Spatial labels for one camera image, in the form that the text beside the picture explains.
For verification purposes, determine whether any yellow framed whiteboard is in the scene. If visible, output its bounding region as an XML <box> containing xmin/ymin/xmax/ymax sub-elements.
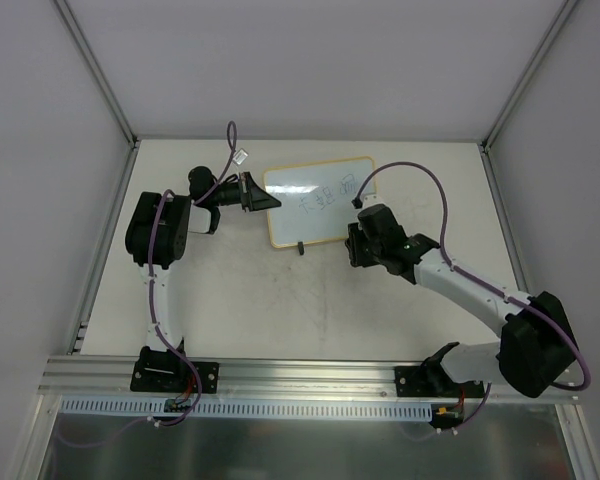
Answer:
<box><xmin>263</xmin><ymin>156</ymin><xmax>376</xmax><ymax>248</ymax></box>

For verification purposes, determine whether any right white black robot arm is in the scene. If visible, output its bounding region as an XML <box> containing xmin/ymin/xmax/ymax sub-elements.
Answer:
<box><xmin>345</xmin><ymin>204</ymin><xmax>577</xmax><ymax>398</ymax></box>

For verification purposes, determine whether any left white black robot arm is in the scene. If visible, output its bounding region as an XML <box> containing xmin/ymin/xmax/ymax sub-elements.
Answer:
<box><xmin>124</xmin><ymin>166</ymin><xmax>318</xmax><ymax>390</ymax></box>

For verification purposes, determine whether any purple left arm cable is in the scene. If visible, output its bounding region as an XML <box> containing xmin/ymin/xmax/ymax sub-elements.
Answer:
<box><xmin>54</xmin><ymin>121</ymin><xmax>246</xmax><ymax>447</ymax></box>

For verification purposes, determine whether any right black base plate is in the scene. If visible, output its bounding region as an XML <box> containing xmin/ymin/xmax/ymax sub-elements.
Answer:
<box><xmin>393</xmin><ymin>359</ymin><xmax>486</xmax><ymax>399</ymax></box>

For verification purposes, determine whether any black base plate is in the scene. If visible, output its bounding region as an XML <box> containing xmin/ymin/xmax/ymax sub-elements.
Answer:
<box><xmin>393</xmin><ymin>359</ymin><xmax>486</xmax><ymax>399</ymax></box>
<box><xmin>130</xmin><ymin>346</ymin><xmax>220</xmax><ymax>394</ymax></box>

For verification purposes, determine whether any white slotted cable duct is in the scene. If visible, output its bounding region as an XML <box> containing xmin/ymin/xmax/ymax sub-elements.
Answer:
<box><xmin>59</xmin><ymin>395</ymin><xmax>433</xmax><ymax>423</ymax></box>

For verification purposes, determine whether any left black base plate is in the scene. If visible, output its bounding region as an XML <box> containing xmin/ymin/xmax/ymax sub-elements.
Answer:
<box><xmin>130</xmin><ymin>346</ymin><xmax>220</xmax><ymax>394</ymax></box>

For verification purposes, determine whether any left aluminium frame post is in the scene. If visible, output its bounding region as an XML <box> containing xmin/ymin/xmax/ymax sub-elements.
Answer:
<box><xmin>51</xmin><ymin>0</ymin><xmax>137</xmax><ymax>147</ymax></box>

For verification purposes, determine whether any aluminium frame post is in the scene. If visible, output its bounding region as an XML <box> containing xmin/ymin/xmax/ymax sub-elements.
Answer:
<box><xmin>51</xmin><ymin>0</ymin><xmax>137</xmax><ymax>147</ymax></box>
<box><xmin>480</xmin><ymin>0</ymin><xmax>580</xmax><ymax>153</ymax></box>

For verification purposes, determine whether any aluminium mounting rail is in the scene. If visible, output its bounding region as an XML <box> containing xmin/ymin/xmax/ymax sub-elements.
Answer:
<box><xmin>37</xmin><ymin>353</ymin><xmax>580</xmax><ymax>404</ymax></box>

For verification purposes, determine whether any right aluminium frame post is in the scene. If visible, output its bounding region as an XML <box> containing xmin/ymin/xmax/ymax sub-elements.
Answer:
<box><xmin>480</xmin><ymin>0</ymin><xmax>580</xmax><ymax>153</ymax></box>

